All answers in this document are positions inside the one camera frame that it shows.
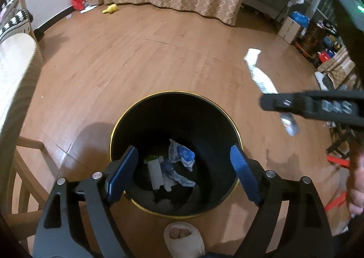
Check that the crumpled blue white wrapper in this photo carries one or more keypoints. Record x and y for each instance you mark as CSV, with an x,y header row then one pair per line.
x,y
182,180

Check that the person's foot in white slipper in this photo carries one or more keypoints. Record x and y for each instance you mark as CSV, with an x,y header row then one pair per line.
x,y
182,239

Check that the black trash bin gold rim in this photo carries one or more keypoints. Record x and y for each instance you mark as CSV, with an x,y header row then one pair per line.
x,y
199,121

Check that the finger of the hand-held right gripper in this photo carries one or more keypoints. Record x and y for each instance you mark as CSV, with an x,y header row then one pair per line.
x,y
312,106

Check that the open cardboard box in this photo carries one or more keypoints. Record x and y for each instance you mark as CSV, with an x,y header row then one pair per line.
x,y
290,30

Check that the long white wrapper strip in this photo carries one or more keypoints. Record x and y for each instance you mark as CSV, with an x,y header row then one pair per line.
x,y
260,76

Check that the black white patterned sofa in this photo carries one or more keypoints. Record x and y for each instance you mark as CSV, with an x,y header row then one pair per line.
x,y
14,19

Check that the wooden chair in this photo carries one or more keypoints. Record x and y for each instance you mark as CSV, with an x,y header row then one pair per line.
x,y
22,147

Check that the blue white plastic wrapper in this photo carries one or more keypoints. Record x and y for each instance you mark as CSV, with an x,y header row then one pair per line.
x,y
182,154

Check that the yellow toy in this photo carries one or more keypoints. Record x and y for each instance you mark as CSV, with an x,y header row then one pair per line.
x,y
110,8

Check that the person's right hand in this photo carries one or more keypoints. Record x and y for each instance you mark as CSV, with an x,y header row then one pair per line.
x,y
357,178

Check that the green scrap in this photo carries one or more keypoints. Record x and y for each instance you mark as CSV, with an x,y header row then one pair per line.
x,y
150,158

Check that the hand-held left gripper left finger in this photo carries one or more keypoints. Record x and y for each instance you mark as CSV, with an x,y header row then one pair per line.
x,y
122,174

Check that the white paper scraps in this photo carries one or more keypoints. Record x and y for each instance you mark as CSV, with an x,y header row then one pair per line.
x,y
88,9

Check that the white paper card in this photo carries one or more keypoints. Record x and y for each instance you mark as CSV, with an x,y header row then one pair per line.
x,y
155,172

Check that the brown patterned container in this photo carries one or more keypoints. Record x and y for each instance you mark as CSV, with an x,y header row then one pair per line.
x,y
312,39

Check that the blue plastic bag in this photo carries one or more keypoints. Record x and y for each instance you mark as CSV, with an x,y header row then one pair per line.
x,y
301,18

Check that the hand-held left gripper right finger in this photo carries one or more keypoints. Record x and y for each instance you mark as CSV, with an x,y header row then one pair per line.
x,y
244,174

